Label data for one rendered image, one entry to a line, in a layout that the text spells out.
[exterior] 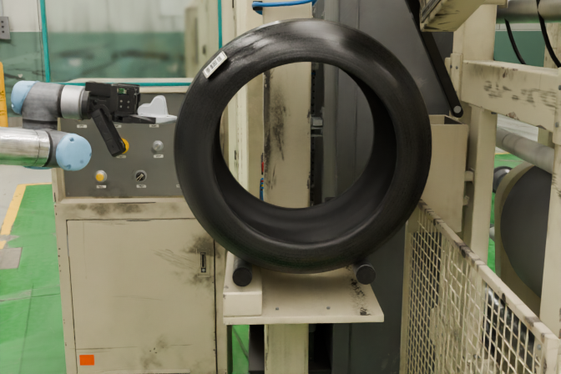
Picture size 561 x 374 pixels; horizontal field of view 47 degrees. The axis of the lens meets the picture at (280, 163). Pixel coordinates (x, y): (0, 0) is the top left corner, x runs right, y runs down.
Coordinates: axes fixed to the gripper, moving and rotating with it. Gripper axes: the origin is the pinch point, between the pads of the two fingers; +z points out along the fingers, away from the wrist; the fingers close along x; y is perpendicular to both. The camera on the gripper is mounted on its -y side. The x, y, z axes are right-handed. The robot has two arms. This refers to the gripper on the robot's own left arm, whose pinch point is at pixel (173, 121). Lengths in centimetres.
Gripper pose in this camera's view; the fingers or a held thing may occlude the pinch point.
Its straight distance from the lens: 148.4
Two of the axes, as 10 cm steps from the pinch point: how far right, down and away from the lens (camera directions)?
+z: 9.9, 1.0, 0.6
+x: -0.4, -2.2, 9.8
